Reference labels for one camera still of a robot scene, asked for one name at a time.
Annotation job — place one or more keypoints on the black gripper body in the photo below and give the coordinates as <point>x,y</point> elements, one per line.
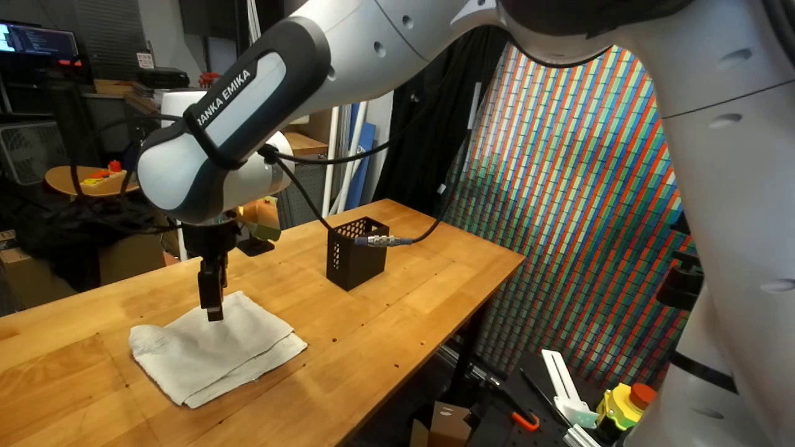
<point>212,248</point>

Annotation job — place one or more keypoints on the white terry cloth towel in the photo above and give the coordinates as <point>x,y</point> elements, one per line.
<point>206,356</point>

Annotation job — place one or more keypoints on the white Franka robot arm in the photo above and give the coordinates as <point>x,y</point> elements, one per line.
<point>372,41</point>

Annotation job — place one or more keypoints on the black perforated box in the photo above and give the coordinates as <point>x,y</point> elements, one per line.
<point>356,263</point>

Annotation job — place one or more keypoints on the brown cardboard box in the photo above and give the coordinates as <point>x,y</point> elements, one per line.
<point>448,422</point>

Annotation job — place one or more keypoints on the orange yellow plastic toy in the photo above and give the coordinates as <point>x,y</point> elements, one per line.
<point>99,177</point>

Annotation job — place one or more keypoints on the vertical white metal pole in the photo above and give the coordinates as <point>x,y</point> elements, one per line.
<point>334,164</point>

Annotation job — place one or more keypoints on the black curtain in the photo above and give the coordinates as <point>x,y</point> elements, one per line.
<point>431,124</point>

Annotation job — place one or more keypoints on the lit computer monitor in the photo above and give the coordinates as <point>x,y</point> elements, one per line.
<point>37,41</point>

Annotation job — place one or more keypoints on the colourful LED panel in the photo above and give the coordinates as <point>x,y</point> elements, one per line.
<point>562,207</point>

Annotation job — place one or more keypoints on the yellow red emergency stop button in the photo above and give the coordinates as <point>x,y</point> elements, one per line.
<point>622,406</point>

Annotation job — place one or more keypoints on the white plastic bracket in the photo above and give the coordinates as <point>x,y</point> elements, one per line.
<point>562,386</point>

